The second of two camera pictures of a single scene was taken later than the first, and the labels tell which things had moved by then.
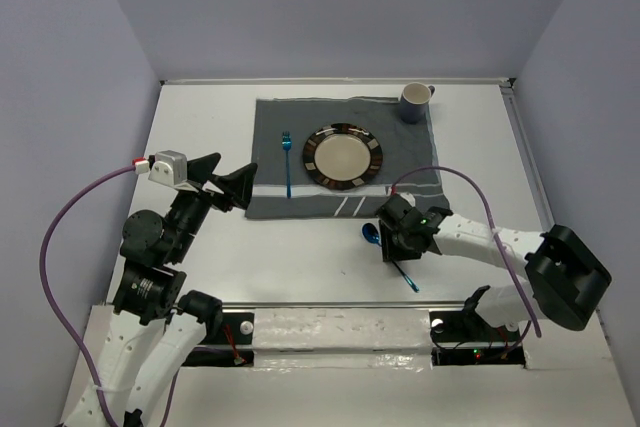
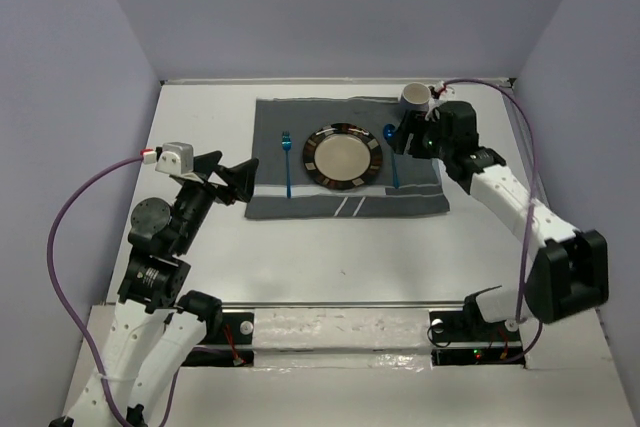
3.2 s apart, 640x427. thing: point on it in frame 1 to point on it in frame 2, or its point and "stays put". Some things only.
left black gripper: [238, 184] stays put
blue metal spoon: [371, 234] to [389, 130]
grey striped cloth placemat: [339, 157] stays put
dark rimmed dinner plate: [342, 156] stays put
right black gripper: [389, 250] to [414, 122]
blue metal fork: [287, 145] stays put
